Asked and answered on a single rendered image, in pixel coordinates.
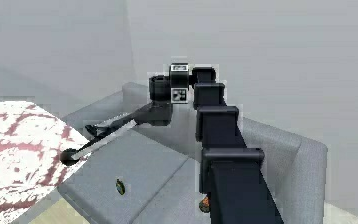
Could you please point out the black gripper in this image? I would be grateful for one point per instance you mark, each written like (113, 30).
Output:
(158, 100)

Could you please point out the white cushion with red pattern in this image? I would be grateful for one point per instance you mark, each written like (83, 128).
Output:
(23, 160)

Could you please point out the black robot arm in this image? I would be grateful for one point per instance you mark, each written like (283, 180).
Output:
(230, 173)

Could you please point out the small green round object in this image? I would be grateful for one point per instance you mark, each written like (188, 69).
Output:
(120, 186)

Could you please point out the grey sofa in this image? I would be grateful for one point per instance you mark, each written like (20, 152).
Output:
(160, 166)

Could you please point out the small orange and black object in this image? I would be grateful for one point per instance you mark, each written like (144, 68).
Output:
(204, 204)

